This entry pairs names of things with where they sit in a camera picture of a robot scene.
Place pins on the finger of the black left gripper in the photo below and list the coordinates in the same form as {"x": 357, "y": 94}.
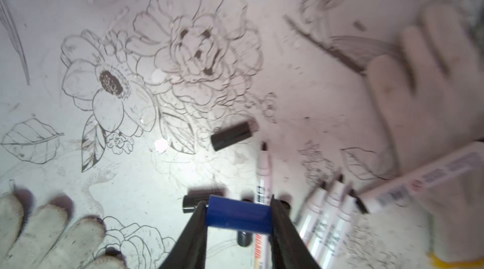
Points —
{"x": 190, "y": 249}
{"x": 288, "y": 249}

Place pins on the white glove on table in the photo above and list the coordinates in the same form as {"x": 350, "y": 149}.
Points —
{"x": 431, "y": 103}

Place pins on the white knit glove front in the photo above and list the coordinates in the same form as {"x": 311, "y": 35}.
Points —
{"x": 46, "y": 241}

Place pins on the white marker red label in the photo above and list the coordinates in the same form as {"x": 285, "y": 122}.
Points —
{"x": 263, "y": 195}

